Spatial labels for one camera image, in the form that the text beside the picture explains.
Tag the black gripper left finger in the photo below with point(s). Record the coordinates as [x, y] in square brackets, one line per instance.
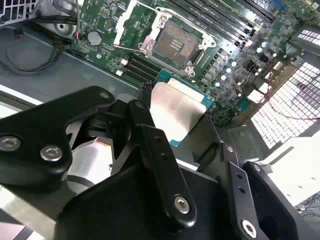
[30, 150]

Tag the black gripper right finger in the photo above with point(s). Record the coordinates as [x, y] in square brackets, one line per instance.
[262, 205]

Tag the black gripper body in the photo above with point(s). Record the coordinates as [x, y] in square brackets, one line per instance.
[120, 207]

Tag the silver CPU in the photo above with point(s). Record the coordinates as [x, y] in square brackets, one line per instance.
[175, 110]

